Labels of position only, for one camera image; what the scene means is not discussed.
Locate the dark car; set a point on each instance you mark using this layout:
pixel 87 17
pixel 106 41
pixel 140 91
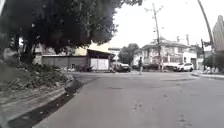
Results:
pixel 121 67

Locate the round green tree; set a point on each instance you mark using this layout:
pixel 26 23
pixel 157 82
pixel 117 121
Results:
pixel 128 53

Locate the person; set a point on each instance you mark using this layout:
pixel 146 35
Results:
pixel 140 65

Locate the low building with white gate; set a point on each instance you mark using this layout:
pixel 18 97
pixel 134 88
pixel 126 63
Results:
pixel 76 61

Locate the grey concrete road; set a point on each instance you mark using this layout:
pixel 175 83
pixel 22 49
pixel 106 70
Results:
pixel 140 100

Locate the utility pole with crossarms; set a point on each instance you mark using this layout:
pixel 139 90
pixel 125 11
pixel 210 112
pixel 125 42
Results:
pixel 157 40

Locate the white two-storey house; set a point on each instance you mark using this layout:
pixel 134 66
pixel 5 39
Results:
pixel 170 53

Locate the large dark tree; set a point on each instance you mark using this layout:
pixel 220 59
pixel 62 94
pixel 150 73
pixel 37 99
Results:
pixel 63 23

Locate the white car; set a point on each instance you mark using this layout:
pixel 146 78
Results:
pixel 185 67

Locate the bed of low plants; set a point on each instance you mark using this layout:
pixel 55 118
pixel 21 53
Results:
pixel 40 76

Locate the concrete kerb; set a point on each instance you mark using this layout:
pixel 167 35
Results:
pixel 30 101

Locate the pale concrete pavement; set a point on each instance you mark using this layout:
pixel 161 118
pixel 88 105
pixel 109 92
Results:
pixel 210 75

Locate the dark green bush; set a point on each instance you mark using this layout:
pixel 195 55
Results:
pixel 211 61

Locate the tall leaning pole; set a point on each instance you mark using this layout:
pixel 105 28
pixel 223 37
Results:
pixel 207 25

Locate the grey walled building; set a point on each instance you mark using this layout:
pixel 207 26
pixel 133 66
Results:
pixel 218 36

